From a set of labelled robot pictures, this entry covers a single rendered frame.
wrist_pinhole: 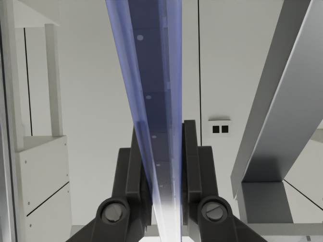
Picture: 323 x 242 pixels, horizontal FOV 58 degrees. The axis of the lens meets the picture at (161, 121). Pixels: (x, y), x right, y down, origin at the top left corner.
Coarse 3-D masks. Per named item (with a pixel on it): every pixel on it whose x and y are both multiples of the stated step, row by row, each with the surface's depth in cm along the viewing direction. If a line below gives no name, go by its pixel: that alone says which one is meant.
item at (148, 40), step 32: (128, 0) 5; (160, 0) 5; (128, 32) 6; (160, 32) 6; (128, 64) 6; (160, 64) 6; (128, 96) 7; (160, 96) 7; (160, 128) 8; (160, 160) 10; (160, 192) 12; (160, 224) 16
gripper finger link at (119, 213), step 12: (108, 204) 11; (120, 204) 11; (96, 216) 10; (108, 216) 10; (120, 216) 10; (96, 228) 10; (108, 228) 10; (120, 228) 10; (96, 240) 10; (108, 240) 10; (120, 240) 10
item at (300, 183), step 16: (320, 144) 73; (304, 160) 83; (320, 160) 73; (288, 176) 95; (304, 176) 83; (320, 176) 74; (288, 192) 95; (304, 192) 83; (320, 192) 74; (304, 208) 83; (320, 208) 74
